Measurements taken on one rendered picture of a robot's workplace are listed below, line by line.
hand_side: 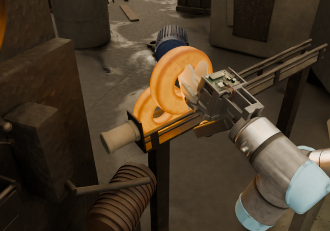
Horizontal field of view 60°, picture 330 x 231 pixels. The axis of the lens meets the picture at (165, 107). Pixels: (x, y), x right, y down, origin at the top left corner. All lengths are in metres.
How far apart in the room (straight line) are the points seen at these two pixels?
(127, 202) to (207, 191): 0.77
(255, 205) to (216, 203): 0.93
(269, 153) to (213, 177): 1.11
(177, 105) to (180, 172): 0.97
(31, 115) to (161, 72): 0.29
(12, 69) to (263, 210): 0.58
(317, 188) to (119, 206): 0.49
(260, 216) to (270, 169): 0.10
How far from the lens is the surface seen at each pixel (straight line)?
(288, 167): 0.48
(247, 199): 0.56
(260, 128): 0.50
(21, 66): 0.72
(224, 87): 0.52
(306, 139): 2.00
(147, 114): 0.74
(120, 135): 0.73
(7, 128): 0.45
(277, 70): 1.03
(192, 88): 0.59
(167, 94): 0.62
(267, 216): 0.56
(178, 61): 0.60
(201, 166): 1.63
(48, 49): 0.78
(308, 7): 2.77
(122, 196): 0.80
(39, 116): 0.65
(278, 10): 2.83
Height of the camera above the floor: 1.14
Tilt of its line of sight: 33 degrees down
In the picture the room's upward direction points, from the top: straight up
